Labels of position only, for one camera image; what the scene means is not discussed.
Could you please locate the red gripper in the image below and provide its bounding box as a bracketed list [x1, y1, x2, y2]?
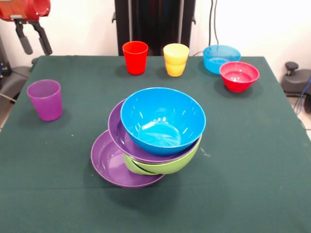
[0, 0, 53, 56]

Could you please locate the purple cup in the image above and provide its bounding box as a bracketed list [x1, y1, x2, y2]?
[26, 79, 63, 122]

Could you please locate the large purple bowl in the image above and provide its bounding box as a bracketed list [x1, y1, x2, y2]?
[90, 130, 166, 189]
[107, 99, 202, 164]

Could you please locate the large blue bowl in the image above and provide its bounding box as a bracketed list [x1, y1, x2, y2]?
[120, 87, 207, 156]

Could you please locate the small green bowl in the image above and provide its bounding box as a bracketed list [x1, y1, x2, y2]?
[124, 159, 157, 175]

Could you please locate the large green bowl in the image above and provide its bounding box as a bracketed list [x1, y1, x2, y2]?
[123, 135, 203, 175]

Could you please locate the black equipment rack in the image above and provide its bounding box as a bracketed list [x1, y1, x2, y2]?
[0, 33, 12, 81]

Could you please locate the dark grey equipment base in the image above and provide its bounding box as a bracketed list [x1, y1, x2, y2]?
[281, 61, 311, 98]
[0, 65, 34, 104]

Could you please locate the red cup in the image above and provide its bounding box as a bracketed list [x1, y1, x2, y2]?
[121, 41, 149, 76]

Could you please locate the yellow cup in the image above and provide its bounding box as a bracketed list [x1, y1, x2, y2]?
[163, 43, 190, 77]

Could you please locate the small blue bowl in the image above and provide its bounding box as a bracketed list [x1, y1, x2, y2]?
[203, 44, 242, 75]

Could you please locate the small red bowl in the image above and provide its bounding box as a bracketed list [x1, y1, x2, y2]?
[219, 61, 260, 93]

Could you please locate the dark green tablecloth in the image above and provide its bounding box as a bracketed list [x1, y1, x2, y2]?
[0, 55, 311, 233]

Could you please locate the black wall cable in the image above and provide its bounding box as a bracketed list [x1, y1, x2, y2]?
[208, 0, 213, 49]
[213, 0, 219, 47]

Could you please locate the blue floor cable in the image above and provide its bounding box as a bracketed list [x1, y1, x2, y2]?
[296, 77, 311, 115]

